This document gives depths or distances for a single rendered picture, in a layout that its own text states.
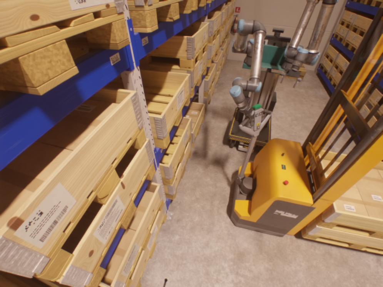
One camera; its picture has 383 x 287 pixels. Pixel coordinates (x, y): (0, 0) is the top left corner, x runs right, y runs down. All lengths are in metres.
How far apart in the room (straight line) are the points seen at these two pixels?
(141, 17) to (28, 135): 0.75
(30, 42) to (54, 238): 0.59
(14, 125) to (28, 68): 0.17
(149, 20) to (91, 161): 0.74
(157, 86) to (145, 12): 1.22
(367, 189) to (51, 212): 2.65
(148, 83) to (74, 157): 1.63
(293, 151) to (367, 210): 0.89
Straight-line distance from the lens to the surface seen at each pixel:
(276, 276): 2.49
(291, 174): 1.98
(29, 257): 0.75
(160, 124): 1.37
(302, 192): 1.90
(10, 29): 0.57
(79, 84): 0.77
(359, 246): 2.82
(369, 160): 1.61
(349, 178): 1.73
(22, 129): 0.66
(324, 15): 2.32
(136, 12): 1.09
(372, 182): 2.74
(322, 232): 2.43
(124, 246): 1.55
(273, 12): 6.92
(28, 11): 0.60
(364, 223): 2.30
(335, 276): 2.81
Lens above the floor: 2.30
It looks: 45 degrees down
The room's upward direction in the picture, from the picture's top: straight up
